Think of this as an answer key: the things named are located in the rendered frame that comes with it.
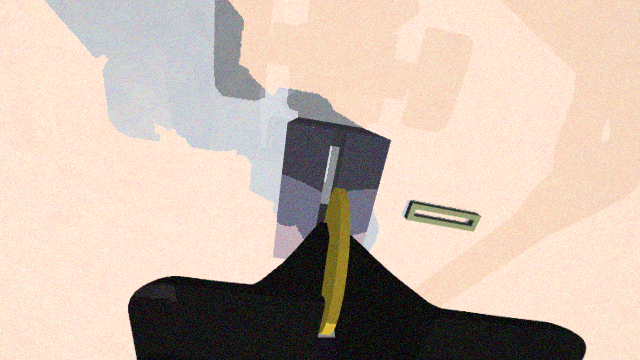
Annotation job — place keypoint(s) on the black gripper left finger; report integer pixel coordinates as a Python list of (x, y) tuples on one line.
[(276, 318)]

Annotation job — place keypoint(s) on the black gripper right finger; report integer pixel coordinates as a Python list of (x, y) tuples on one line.
[(381, 318)]

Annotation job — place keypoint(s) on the gold coin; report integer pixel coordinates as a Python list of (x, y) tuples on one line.
[(338, 222)]

